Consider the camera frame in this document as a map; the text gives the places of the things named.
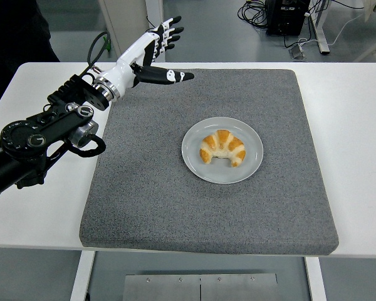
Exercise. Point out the white cabinet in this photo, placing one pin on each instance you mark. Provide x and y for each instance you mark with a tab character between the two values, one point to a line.
128	19

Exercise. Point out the white desk column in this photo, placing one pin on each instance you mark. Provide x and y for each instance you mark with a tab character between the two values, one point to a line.
155	9

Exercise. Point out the black computer case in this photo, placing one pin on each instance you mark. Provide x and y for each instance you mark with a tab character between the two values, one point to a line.
285	19

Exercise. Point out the grey felt mat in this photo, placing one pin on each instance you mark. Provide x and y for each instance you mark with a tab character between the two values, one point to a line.
206	213

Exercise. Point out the white table leg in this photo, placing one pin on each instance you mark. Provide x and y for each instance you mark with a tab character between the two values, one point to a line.
315	279
81	276

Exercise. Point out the croissant bread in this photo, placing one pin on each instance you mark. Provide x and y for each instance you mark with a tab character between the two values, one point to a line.
222	141

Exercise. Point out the small green clip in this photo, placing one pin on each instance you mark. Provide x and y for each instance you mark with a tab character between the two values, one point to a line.
106	47

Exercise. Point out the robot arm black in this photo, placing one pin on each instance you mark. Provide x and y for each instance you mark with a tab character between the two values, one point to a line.
18	156

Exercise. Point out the grey foot pedal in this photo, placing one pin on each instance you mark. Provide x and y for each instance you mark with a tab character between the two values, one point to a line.
297	52

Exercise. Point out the person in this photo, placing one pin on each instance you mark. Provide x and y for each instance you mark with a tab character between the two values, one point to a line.
12	37

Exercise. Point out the white desk leg with foot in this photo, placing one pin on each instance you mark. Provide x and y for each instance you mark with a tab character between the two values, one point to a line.
320	31

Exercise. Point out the round grey plate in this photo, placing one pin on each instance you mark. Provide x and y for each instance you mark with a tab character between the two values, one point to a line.
194	166

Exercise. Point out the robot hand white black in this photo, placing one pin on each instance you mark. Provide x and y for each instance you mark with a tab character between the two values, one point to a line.
125	69

